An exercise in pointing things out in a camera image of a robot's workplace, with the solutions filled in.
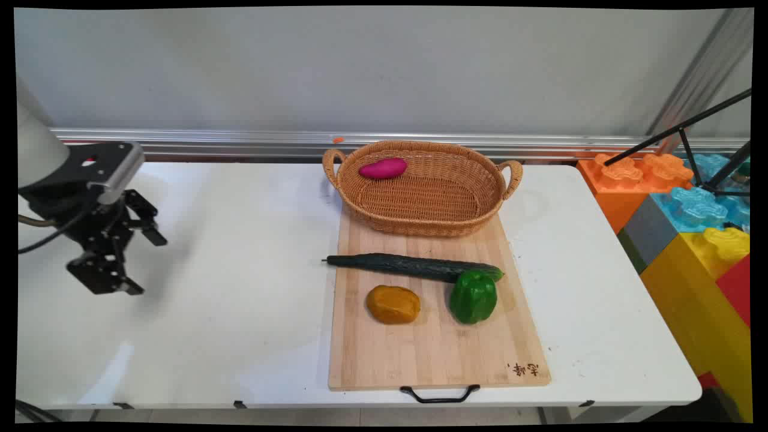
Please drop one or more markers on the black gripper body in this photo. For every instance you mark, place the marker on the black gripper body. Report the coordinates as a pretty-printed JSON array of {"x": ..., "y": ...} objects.
[{"x": 90, "y": 225}]

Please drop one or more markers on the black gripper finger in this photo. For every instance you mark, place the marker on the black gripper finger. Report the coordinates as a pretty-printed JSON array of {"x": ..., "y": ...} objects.
[
  {"x": 147, "y": 222},
  {"x": 105, "y": 276}
]

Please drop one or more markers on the orange-brown potato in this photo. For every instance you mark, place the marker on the orange-brown potato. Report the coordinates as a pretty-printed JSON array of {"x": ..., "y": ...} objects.
[{"x": 393, "y": 304}]

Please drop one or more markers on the purple sweet potato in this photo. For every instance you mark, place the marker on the purple sweet potato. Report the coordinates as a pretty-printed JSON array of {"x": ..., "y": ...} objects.
[{"x": 383, "y": 168}]

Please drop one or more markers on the dark green cucumber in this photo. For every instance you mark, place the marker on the dark green cucumber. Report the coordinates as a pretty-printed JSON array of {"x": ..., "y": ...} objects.
[{"x": 408, "y": 266}]

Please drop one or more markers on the woven wicker basket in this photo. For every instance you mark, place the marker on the woven wicker basket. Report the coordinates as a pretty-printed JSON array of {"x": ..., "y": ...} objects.
[{"x": 423, "y": 189}]

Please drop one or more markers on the bamboo cutting board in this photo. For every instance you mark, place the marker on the bamboo cutting board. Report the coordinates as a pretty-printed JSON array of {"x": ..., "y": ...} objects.
[{"x": 432, "y": 348}]

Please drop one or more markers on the green bell pepper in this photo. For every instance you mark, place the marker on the green bell pepper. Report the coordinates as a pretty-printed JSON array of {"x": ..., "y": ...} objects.
[{"x": 473, "y": 298}]

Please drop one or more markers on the orange foam block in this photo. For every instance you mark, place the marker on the orange foam block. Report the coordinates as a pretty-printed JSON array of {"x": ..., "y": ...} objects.
[{"x": 624, "y": 186}]

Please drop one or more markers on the grey foam block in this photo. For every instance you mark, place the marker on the grey foam block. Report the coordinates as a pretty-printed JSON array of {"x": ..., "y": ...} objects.
[{"x": 648, "y": 231}]

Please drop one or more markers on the black tripod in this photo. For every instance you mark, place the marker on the black tripod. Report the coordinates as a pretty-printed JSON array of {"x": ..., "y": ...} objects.
[{"x": 690, "y": 129}]

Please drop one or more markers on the blue foam block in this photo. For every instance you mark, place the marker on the blue foam block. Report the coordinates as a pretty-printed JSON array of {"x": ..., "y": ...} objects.
[{"x": 702, "y": 207}]

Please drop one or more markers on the red foam block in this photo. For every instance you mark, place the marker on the red foam block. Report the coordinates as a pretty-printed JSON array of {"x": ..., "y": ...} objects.
[{"x": 737, "y": 291}]

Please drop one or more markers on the aluminium wall rail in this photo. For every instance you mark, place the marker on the aluminium wall rail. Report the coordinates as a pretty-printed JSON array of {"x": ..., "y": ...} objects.
[{"x": 240, "y": 144}]

